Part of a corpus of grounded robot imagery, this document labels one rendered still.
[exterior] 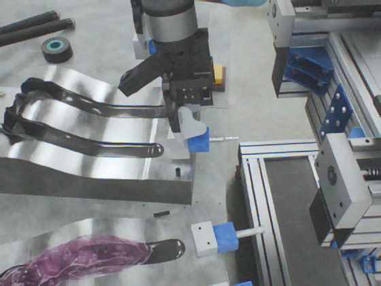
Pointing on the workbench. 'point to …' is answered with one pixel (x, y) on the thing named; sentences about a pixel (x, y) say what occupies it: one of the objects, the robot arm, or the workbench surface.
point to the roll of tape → (56, 50)
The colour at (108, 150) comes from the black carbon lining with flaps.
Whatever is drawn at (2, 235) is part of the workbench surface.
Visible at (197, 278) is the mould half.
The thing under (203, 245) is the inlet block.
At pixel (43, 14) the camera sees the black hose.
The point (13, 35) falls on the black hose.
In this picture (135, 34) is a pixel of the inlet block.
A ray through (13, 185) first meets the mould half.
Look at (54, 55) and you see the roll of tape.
